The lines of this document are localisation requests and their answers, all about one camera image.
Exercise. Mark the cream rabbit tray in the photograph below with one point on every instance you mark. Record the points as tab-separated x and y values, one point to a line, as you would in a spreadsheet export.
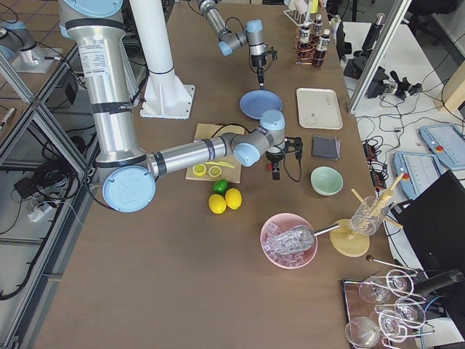
318	109

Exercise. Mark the teach pendant near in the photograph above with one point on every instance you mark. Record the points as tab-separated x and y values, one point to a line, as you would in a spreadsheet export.
420	171

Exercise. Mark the top tea bottle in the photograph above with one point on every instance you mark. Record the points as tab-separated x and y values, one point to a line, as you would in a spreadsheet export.
304	45

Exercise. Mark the yellow lemon lower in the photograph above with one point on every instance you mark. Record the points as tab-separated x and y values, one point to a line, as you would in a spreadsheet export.
217	203

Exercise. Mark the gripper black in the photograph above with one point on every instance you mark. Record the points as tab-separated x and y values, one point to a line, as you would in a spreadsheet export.
258	60
274	156

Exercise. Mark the yellow lemon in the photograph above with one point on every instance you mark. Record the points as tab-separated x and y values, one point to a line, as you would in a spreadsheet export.
233	198
217	203

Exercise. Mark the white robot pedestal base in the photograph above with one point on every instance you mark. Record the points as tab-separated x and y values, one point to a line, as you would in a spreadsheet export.
165	96

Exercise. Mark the yellow lemon upper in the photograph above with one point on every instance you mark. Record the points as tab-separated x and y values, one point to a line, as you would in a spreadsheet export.
233	198

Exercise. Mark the lower left tea bottle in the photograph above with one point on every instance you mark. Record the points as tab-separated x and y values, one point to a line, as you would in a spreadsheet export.
321	48

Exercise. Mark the wooden cup stand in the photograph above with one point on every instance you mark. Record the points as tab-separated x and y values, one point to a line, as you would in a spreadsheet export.
352	244

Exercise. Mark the lemon half on board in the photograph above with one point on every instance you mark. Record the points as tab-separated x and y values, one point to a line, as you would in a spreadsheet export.
199	170

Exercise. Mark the lower right tea bottle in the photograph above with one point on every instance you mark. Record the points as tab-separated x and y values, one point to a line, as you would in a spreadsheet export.
317	28

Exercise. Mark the black monitor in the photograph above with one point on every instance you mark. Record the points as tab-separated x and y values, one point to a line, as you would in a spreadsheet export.
434	224

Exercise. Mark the yellow plastic knife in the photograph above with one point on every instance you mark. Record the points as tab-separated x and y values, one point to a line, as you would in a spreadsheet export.
223	164

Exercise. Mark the grey folded cloth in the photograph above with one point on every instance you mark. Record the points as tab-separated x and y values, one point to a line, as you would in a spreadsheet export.
328	148

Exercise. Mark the green bowl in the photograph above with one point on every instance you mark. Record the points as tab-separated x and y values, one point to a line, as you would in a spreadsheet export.
326	181

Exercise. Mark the wooden cutting board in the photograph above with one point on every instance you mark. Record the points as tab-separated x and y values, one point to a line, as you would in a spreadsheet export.
204	131

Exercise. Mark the teach pendant far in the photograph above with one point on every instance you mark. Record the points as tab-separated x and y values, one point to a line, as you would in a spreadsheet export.
446	142

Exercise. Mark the lemon slice on board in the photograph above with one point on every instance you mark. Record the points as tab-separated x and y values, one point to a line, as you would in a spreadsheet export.
215	171

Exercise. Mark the blue plate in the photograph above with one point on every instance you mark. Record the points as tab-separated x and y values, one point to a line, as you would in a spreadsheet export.
254	103

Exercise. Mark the copper wire bottle rack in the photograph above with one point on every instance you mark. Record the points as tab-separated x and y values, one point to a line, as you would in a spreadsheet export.
311	48

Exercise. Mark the clear glass mug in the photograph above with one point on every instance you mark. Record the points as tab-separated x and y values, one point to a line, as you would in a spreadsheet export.
366	220

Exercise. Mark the teach pendant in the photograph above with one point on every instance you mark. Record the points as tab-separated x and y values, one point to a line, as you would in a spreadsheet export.
420	171
446	142

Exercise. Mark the pink bowl with ice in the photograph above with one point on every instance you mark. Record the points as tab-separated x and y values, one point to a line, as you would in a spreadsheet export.
271	239

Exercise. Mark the metal ice scoop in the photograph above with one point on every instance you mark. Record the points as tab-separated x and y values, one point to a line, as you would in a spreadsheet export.
309	232

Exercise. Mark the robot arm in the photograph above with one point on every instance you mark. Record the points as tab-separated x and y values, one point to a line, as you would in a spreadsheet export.
251	36
128	174

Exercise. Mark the tea bottle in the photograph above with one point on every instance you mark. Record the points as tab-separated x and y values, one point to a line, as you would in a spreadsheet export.
304	45
321	48
317	28

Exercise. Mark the green lime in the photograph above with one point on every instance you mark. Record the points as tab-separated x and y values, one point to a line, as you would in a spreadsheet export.
220	186

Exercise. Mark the wine glass rack tray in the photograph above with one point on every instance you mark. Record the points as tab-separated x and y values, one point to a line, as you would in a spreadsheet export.
383	310

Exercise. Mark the coloured cup rack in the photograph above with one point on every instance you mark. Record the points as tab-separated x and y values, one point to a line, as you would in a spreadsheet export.
300	11

